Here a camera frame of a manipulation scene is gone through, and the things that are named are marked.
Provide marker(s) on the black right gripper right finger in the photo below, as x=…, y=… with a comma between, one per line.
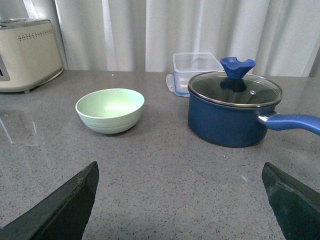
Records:
x=295, y=205

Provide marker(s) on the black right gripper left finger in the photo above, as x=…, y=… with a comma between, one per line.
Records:
x=63, y=215

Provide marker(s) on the green bowl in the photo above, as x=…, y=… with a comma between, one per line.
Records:
x=110, y=111

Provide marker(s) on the blue saucepan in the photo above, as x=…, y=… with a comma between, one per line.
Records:
x=238, y=127

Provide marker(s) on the glass lid blue knob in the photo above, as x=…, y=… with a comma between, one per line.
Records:
x=234, y=86

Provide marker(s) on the cream toaster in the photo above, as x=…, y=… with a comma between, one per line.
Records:
x=29, y=55

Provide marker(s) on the white curtain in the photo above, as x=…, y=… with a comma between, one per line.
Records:
x=282, y=36

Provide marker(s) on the clear plastic container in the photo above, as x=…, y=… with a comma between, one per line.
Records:
x=186, y=65

